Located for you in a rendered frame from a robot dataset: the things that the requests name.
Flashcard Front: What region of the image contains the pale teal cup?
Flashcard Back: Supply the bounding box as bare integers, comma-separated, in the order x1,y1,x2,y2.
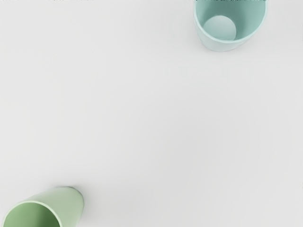
192,0,268,52

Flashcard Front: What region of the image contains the light green cup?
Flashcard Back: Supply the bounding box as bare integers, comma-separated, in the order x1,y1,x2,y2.
0,186,85,227

